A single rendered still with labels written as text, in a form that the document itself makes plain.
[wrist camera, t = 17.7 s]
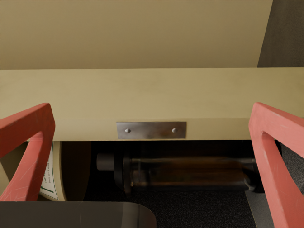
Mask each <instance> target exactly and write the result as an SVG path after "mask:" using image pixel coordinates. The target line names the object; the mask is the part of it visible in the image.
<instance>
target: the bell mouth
mask: <svg viewBox="0 0 304 228"><path fill-rule="evenodd" d="M90 165H91V141H53V142H52V146H51V151H50V155H49V159H48V162H47V167H46V170H45V173H44V177H43V181H42V184H41V188H40V191H39V195H41V196H43V197H45V198H47V199H49V200H51V201H83V199H84V197H85V194H86V190H87V186H88V181H89V176H90Z"/></svg>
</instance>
